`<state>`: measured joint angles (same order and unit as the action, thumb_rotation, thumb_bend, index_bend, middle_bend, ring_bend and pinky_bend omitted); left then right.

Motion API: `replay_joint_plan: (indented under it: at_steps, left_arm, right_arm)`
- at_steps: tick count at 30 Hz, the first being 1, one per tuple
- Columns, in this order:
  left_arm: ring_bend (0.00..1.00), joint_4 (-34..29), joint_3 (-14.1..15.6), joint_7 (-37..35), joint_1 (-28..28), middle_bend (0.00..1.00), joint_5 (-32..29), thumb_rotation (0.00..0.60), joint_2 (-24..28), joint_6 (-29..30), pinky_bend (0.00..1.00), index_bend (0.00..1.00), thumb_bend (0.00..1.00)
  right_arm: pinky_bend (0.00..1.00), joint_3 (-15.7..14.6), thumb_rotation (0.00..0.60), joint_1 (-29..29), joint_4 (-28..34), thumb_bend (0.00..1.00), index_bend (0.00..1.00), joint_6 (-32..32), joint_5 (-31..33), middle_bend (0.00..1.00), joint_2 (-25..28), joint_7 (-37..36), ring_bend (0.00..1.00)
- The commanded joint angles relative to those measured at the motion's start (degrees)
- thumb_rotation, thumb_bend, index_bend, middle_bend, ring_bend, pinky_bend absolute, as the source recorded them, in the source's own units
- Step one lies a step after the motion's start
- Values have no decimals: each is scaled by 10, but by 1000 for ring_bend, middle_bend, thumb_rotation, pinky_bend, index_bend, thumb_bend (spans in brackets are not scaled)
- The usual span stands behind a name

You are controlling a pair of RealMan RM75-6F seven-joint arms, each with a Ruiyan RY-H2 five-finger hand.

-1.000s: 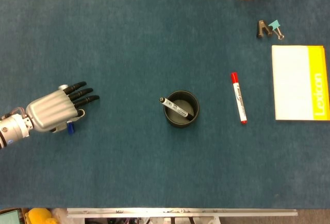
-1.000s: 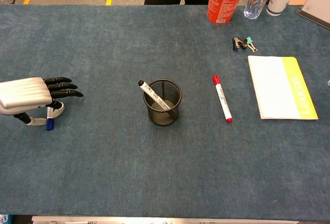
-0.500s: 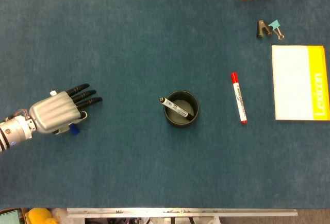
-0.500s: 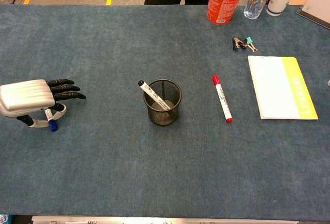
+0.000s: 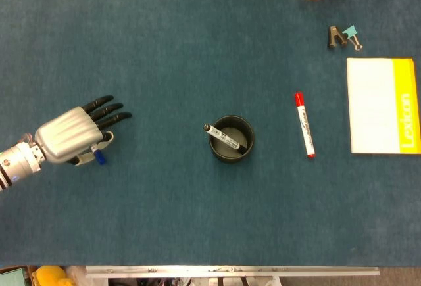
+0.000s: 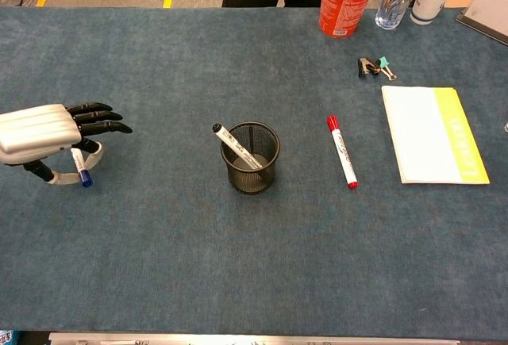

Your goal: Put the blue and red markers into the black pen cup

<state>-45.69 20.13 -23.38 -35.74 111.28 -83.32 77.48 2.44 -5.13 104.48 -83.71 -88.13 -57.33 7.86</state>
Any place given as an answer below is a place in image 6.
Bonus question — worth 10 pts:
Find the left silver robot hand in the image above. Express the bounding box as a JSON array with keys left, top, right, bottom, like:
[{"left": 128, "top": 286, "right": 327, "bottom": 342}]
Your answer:
[{"left": 0, "top": 102, "right": 133, "bottom": 186}]

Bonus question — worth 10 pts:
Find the white marker with blue cap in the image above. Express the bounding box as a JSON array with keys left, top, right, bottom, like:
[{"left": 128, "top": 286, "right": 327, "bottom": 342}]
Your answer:
[{"left": 70, "top": 147, "right": 94, "bottom": 189}]

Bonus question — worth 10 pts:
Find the white marker with red cap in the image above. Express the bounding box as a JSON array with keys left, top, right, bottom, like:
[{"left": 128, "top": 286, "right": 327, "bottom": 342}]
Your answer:
[{"left": 326, "top": 115, "right": 359, "bottom": 190}]

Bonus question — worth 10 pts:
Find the black mesh pen cup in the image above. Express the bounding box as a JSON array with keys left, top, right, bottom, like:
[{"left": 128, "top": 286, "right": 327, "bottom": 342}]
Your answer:
[{"left": 220, "top": 121, "right": 281, "bottom": 196}]

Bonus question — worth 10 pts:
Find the blue felt table mat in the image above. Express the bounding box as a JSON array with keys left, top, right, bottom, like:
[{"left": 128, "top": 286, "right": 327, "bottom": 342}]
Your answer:
[{"left": 0, "top": 6, "right": 508, "bottom": 340}]

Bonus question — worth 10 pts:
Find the white marker with black cap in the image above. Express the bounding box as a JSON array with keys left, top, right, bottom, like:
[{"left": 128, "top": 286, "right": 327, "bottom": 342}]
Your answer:
[{"left": 212, "top": 123, "right": 264, "bottom": 171}]

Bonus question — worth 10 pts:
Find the orange canister with lid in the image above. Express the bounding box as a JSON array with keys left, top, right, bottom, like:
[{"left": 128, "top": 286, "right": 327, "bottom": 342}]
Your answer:
[{"left": 318, "top": 0, "right": 382, "bottom": 39}]

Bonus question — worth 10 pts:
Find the white and yellow notebook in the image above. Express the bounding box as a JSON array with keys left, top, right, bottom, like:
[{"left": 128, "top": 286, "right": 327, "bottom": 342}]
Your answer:
[{"left": 381, "top": 85, "right": 491, "bottom": 186}]

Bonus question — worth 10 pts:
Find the grey laptop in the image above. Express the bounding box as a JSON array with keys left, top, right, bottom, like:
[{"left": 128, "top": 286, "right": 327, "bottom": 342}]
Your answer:
[{"left": 455, "top": 0, "right": 508, "bottom": 48}]

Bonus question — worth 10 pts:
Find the aluminium frame rail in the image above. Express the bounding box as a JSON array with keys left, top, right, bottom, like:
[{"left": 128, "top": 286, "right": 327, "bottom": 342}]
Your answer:
[{"left": 48, "top": 331, "right": 461, "bottom": 345}]

